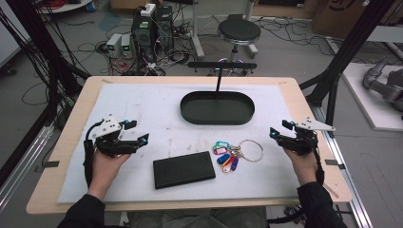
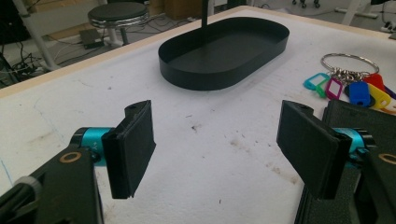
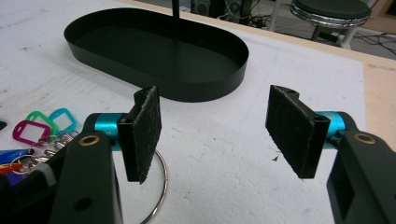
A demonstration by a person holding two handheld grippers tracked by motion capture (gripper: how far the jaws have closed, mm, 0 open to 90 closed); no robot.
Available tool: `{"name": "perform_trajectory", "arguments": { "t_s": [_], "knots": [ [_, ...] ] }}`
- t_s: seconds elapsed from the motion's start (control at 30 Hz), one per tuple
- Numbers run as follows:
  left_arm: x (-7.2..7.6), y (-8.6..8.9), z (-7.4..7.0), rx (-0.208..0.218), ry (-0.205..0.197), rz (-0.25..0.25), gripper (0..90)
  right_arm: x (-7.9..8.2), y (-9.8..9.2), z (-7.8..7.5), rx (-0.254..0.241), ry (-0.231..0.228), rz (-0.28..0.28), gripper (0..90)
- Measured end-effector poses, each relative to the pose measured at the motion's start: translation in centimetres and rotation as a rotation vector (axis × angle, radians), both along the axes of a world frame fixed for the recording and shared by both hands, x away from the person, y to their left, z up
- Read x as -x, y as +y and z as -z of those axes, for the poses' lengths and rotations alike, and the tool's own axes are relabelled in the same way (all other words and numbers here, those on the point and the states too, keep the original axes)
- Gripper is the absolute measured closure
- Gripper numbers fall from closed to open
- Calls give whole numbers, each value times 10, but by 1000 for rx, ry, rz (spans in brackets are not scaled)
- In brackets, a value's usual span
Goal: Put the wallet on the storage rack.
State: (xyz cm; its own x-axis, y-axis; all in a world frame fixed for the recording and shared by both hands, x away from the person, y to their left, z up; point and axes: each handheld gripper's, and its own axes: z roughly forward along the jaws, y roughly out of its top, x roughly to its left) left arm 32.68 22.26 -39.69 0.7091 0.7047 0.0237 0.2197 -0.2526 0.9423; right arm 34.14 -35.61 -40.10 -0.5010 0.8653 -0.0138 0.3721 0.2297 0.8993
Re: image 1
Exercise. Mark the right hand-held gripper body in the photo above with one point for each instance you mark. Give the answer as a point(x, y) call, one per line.
point(301, 141)

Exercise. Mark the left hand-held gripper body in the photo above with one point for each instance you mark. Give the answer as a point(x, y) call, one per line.
point(109, 144)

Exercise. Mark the black rectangular case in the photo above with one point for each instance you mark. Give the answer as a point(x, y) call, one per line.
point(183, 170)

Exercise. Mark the black oval tray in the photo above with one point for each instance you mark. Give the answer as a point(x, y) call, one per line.
point(217, 109)

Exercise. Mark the person's right hand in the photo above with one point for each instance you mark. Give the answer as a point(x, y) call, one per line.
point(302, 167)

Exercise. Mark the person's left hand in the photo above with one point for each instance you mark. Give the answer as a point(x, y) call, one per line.
point(106, 171)

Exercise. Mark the white platform board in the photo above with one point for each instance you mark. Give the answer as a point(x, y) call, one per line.
point(364, 104)

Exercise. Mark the grey power supply unit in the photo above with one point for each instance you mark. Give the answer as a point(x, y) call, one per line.
point(114, 44)
point(126, 45)

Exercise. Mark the black bar on stand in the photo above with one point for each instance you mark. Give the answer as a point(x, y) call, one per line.
point(221, 65)

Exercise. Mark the black computer tower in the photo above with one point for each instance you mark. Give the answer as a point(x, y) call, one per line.
point(143, 36)
point(164, 25)

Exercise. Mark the black round stool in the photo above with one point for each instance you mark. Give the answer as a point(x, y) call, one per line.
point(239, 31)

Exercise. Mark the white metal stand leg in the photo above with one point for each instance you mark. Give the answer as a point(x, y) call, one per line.
point(197, 34)

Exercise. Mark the white power strip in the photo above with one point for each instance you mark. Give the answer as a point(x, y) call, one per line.
point(148, 9)

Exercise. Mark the cardboard box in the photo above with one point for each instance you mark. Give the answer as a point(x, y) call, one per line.
point(342, 15)

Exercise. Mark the aluminium rail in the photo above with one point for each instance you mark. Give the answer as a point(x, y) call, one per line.
point(22, 164)
point(345, 177)

